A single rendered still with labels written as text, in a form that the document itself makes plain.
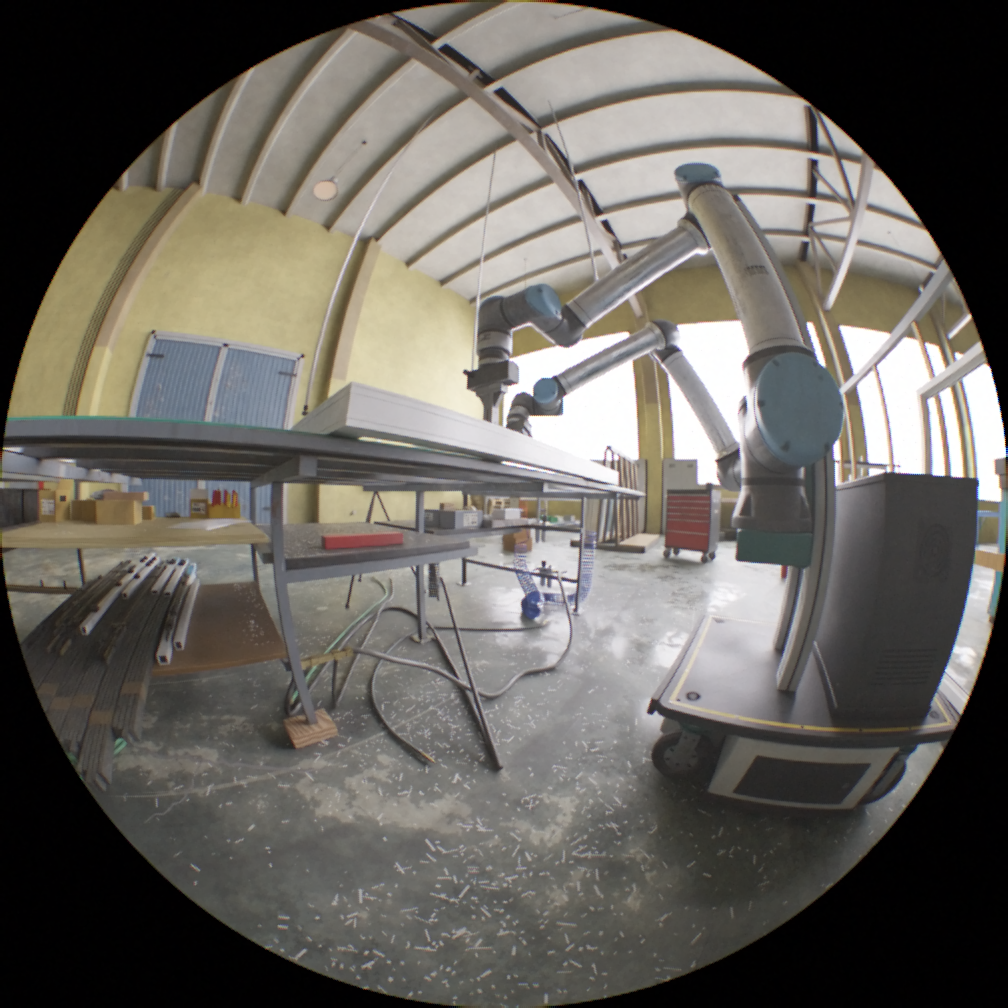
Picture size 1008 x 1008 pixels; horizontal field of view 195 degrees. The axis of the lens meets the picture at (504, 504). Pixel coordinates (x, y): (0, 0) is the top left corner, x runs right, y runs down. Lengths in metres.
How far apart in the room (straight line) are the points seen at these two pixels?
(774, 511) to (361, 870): 1.09
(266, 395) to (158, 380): 2.71
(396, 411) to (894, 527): 0.97
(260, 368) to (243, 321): 1.34
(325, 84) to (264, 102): 1.39
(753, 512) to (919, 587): 0.47
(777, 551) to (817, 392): 0.29
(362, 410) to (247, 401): 6.77
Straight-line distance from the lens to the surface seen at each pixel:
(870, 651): 0.81
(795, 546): 0.62
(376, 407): 0.49
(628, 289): 0.85
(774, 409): 0.45
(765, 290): 0.59
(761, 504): 0.62
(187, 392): 7.32
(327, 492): 6.98
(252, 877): 0.90
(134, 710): 0.85
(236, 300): 8.27
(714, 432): 1.26
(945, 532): 0.85
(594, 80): 7.82
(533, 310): 0.73
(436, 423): 0.56
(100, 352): 8.04
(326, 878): 0.84
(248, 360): 7.49
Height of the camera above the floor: 0.76
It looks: 1 degrees down
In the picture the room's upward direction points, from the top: 2 degrees clockwise
